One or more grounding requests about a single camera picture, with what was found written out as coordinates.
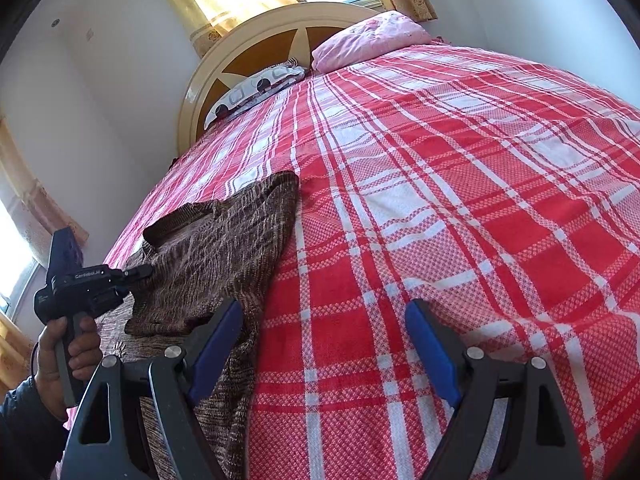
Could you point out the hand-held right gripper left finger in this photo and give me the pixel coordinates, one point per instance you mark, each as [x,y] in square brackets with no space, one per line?
[216,350]

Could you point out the side window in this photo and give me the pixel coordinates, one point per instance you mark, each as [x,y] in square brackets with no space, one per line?
[10,250]

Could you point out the brown knit sweater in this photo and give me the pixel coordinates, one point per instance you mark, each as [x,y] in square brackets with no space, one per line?
[225,240]

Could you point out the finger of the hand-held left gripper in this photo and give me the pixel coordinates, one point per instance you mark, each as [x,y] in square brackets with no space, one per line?
[137,274]

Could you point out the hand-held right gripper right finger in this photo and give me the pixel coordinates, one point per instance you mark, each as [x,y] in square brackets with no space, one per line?
[431,351]

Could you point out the pink pillow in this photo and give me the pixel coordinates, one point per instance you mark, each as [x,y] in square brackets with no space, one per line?
[370,40]

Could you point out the person's left forearm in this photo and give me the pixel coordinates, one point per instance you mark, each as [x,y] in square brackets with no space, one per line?
[25,435]

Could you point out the cream wooden headboard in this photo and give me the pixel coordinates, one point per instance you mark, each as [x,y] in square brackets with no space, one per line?
[260,45]

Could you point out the red plaid blanket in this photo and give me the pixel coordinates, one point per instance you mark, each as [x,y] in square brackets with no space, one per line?
[450,185]

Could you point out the person's left hand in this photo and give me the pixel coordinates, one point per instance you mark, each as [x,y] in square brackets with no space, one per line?
[50,360]

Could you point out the grey patterned pillow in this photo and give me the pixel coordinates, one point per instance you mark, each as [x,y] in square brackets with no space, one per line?
[250,87]

